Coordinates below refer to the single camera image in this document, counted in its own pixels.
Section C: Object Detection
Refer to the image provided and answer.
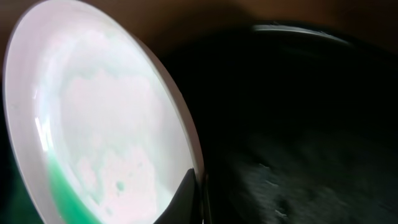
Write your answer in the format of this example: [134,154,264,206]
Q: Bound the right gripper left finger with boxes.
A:
[154,169,199,224]

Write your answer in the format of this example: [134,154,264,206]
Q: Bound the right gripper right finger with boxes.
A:
[202,174,217,224]

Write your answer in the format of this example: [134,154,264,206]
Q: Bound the white plate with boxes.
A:
[2,1,204,223]

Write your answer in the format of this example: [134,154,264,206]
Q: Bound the black round tray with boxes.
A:
[160,23,397,223]

